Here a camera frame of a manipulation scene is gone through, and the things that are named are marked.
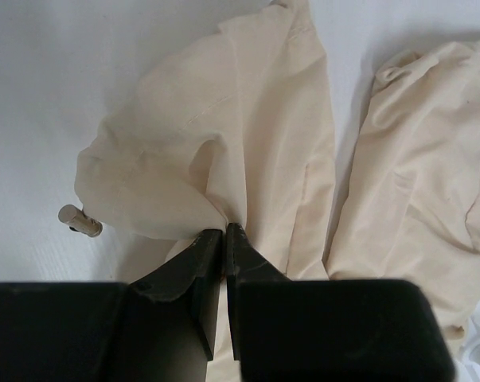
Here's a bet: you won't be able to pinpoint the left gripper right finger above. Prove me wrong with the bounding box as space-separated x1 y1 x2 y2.
225 223 289 361

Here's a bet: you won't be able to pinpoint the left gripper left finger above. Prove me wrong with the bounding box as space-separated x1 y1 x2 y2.
126 230 223 381

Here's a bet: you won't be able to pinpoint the beige trousers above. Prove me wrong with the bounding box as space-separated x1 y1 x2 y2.
74 1 480 381

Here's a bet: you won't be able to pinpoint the beige drawstring cord stopper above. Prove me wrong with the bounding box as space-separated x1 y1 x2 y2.
58 205 103 238

